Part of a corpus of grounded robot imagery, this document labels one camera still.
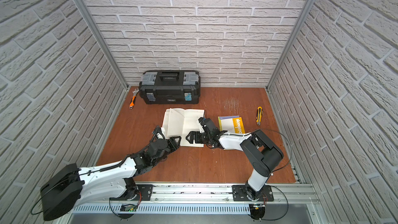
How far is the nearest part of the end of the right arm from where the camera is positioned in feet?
2.24

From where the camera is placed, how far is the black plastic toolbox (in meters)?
0.99

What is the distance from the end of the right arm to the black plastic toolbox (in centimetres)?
23

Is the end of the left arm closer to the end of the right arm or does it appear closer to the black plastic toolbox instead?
the end of the right arm

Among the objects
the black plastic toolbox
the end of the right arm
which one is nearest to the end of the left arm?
the end of the right arm
